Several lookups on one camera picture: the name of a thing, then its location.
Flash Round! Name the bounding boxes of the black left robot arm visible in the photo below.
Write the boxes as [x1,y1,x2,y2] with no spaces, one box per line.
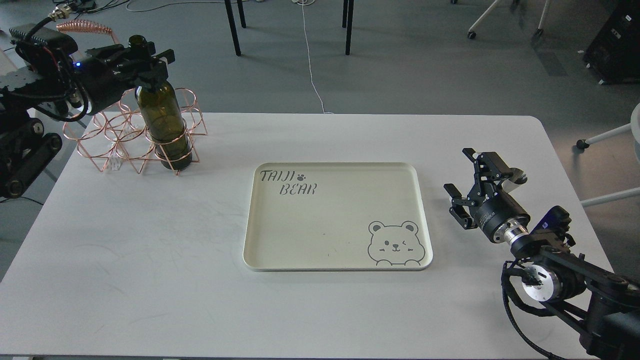
[0,4,175,199]

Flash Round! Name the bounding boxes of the black table legs background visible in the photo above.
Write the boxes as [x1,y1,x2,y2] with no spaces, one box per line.
[224,0,355,57]

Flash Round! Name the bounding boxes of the white chair base right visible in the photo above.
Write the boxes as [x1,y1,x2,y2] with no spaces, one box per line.
[575,104,640,208]

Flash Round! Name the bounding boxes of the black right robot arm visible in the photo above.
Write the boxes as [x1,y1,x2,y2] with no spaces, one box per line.
[443,148,640,360]

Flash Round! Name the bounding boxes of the black equipment case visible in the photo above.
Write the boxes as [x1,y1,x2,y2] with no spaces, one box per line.
[583,0,640,85]

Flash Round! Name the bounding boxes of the silver metal jigger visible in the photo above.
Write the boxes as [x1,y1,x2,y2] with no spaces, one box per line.
[502,168,528,193]

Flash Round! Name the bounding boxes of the copper wire bottle rack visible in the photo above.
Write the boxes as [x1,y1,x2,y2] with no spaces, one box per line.
[56,19,209,176]

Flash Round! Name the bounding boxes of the dark green wine bottle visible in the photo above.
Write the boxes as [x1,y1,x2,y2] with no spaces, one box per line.
[128,35,193,171]

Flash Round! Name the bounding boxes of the white rolling stand legs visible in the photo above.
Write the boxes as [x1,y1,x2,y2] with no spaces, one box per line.
[451,0,552,40]

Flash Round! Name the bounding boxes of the black cables on floor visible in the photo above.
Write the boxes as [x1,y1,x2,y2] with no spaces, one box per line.
[50,0,226,15]

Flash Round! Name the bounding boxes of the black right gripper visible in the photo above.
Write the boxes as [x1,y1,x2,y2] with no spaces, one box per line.
[443,148,531,244]

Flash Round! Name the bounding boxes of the cream bear print tray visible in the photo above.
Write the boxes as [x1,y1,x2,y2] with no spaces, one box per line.
[243,162,434,271]

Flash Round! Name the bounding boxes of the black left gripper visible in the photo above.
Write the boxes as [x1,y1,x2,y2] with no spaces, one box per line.
[73,44,175,116]

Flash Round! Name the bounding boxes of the white cable on floor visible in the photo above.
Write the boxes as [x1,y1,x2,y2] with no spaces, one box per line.
[292,0,335,115]

